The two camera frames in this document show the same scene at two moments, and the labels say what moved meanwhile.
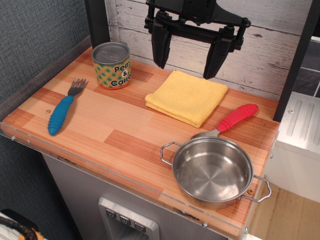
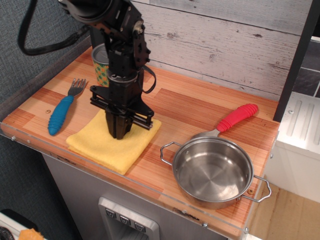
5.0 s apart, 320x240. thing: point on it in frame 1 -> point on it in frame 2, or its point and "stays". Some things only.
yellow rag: [190, 99] -> [94, 141]
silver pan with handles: [214, 173] stays
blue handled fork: [56, 120] stays
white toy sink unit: [294, 163] stays
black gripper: [198, 20] -> [123, 95]
